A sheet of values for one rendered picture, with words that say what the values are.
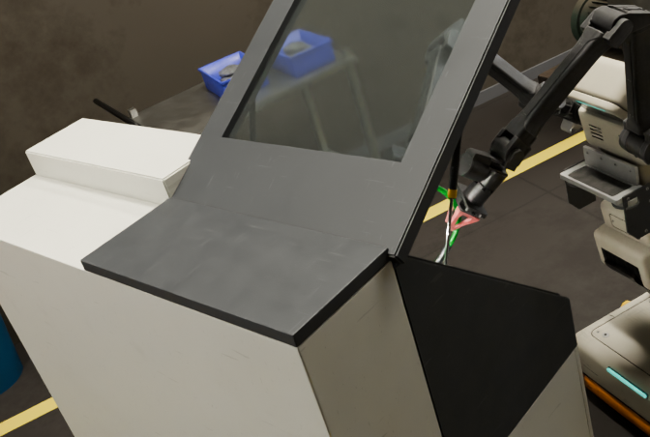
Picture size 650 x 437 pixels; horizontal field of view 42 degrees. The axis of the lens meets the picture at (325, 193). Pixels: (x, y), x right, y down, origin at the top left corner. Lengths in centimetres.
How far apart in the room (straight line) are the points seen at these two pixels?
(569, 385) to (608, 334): 83
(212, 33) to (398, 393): 342
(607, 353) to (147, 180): 175
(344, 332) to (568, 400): 100
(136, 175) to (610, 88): 129
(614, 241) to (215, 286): 146
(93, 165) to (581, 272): 240
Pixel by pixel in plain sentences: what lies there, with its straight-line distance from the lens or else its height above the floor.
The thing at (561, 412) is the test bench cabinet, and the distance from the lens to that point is 243.
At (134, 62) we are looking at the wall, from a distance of 483.
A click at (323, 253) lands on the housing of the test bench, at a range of 168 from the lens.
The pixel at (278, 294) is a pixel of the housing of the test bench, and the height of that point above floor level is 150.
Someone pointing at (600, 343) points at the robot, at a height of 28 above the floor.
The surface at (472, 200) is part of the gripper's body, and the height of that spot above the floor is 130.
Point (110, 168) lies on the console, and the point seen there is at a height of 155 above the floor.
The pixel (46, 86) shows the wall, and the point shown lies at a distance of 477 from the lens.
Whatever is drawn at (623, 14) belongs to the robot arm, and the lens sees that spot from 213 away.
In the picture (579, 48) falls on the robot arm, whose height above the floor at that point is 158.
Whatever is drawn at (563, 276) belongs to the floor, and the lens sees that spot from 402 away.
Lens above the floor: 236
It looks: 27 degrees down
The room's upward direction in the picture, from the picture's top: 18 degrees counter-clockwise
